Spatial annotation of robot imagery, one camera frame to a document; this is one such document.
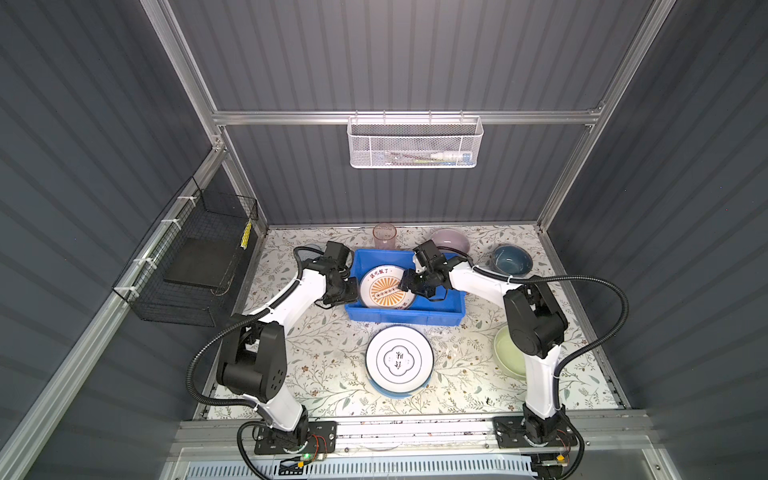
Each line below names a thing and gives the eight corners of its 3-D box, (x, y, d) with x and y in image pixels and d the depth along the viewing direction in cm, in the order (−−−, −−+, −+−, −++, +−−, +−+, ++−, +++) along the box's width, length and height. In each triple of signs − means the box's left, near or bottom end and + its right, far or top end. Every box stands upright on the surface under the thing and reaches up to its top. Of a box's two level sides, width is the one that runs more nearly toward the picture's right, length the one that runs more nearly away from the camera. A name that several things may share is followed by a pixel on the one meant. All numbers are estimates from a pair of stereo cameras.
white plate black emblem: (365, 392, 82) (365, 389, 80) (368, 329, 94) (368, 325, 92) (436, 392, 82) (437, 389, 80) (430, 329, 94) (431, 325, 92)
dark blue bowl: (495, 276, 107) (500, 266, 103) (489, 253, 114) (493, 243, 109) (529, 276, 107) (535, 266, 102) (520, 253, 114) (526, 243, 109)
